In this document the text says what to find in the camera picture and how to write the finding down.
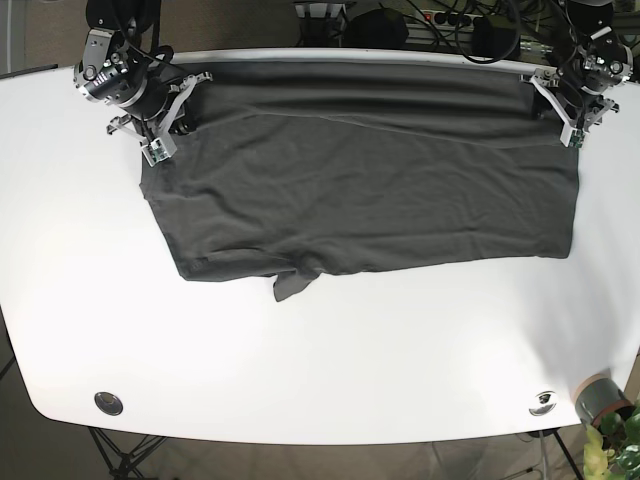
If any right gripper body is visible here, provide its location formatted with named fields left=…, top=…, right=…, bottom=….
left=74, top=30, right=213, bottom=167

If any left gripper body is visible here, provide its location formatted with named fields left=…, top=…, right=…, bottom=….
left=520, top=45, right=634, bottom=149

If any dark grey T-shirt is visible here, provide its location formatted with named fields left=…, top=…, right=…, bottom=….
left=140, top=62, right=579, bottom=301

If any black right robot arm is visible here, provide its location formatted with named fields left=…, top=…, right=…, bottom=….
left=73, top=1, right=213, bottom=167

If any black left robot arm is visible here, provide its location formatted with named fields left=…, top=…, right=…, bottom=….
left=521, top=1, right=639, bottom=149

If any grey plant pot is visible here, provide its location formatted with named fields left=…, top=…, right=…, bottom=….
left=572, top=374, right=635, bottom=429

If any right metal table grommet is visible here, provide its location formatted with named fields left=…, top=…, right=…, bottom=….
left=528, top=391, right=558, bottom=417

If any metal table grommet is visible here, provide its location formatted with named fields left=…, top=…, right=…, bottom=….
left=94, top=392, right=124, bottom=416
left=528, top=391, right=558, bottom=417

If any left metal table grommet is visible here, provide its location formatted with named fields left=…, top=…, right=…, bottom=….
left=94, top=392, right=124, bottom=416

